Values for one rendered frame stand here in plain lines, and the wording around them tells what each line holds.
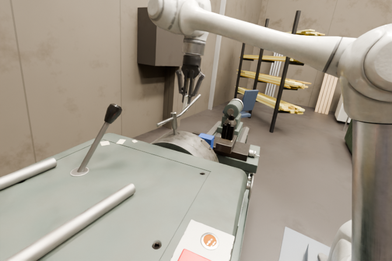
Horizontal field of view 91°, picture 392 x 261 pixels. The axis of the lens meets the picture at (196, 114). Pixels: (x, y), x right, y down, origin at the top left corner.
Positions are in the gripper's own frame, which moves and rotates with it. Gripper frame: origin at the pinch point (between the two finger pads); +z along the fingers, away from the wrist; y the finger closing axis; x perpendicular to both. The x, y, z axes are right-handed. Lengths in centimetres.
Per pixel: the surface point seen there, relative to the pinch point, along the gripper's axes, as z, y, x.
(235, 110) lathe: 21, -11, -94
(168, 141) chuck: 9.1, -3.5, 21.4
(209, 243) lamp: 7, -27, 54
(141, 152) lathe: 7.5, -2.3, 35.2
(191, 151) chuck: 10.3, -12.1, 21.4
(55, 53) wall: -1, 197, -83
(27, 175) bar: 7, 10, 56
